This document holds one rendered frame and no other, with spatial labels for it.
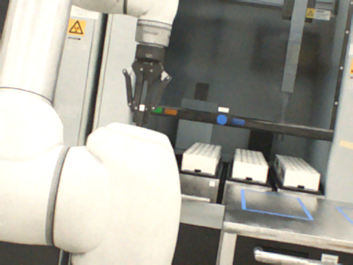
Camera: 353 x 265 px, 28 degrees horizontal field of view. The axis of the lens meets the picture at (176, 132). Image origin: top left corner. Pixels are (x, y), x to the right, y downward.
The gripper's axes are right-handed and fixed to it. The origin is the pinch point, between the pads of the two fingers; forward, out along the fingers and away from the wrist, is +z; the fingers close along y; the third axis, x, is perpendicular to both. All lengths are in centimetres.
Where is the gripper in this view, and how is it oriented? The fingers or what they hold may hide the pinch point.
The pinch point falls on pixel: (139, 123)
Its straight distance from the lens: 182.4
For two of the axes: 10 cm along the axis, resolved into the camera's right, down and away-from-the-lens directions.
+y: 9.8, 1.5, -0.8
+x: 0.9, -0.4, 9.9
